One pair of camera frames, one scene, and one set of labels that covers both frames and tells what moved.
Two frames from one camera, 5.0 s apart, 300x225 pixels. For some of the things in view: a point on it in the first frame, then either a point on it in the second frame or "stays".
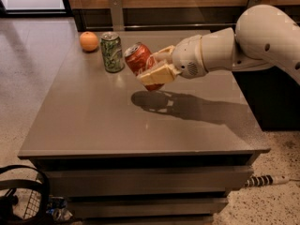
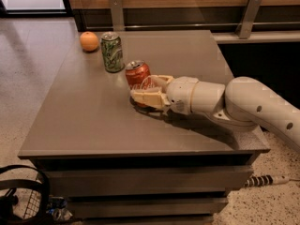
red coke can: [136, 56] → [136, 71]
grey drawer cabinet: [122, 154] stays
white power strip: [266, 180] stays
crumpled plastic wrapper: [57, 208] stays
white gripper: [187, 57] → [180, 94]
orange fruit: [88, 40] stays
